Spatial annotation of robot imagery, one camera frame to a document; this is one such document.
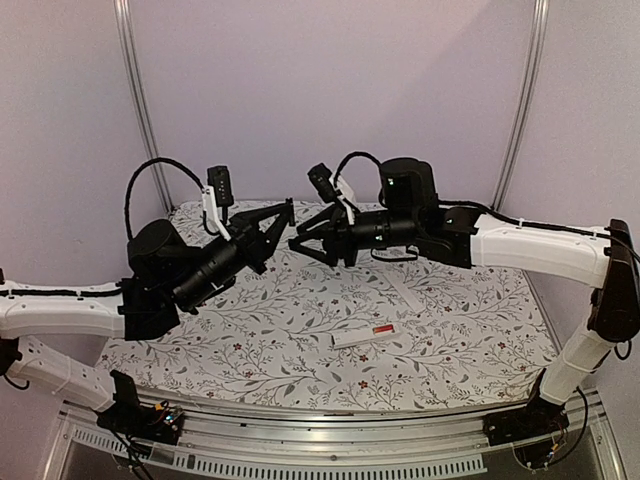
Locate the white remote control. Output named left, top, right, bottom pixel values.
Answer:
left=331, top=324, right=400, bottom=349

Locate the camera cable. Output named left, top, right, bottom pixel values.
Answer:
left=332, top=152, right=384, bottom=186
left=123, top=157, right=209, bottom=241

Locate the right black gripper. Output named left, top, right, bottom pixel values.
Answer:
left=287, top=204, right=420, bottom=267

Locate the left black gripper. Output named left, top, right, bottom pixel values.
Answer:
left=170, top=203, right=293, bottom=312

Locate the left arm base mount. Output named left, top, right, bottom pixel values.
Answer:
left=97, top=370, right=185, bottom=445

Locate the white remote battery cover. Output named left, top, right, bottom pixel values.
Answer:
left=387, top=276, right=423, bottom=312

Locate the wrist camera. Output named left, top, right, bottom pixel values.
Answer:
left=200, top=166, right=235, bottom=236
left=308, top=163, right=359, bottom=225

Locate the aluminium frame post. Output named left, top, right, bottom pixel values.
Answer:
left=491, top=0, right=550, bottom=211
left=113, top=0, right=174, bottom=213

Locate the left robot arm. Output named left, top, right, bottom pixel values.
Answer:
left=1, top=199, right=295, bottom=434

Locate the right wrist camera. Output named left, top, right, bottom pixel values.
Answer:
left=308, top=163, right=359, bottom=225

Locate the floral patterned table mat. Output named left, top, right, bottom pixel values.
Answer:
left=94, top=199, right=564, bottom=412

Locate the red orange battery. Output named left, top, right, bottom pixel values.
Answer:
left=373, top=324, right=395, bottom=336

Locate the front aluminium rail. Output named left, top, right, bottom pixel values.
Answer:
left=43, top=389, right=629, bottom=479

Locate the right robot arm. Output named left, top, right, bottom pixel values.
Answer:
left=289, top=157, right=639, bottom=436

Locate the right camera cable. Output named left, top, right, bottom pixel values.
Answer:
left=332, top=152, right=384, bottom=186

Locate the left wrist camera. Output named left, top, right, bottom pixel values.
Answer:
left=200, top=166, right=235, bottom=236

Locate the left aluminium frame post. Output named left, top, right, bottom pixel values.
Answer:
left=113, top=0, right=174, bottom=213

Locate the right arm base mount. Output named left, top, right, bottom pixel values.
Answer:
left=482, top=372, right=569, bottom=446

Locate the left camera cable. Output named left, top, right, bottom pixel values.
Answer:
left=123, top=157, right=209, bottom=241

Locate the right aluminium frame post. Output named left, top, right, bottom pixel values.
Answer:
left=491, top=0, right=550, bottom=211

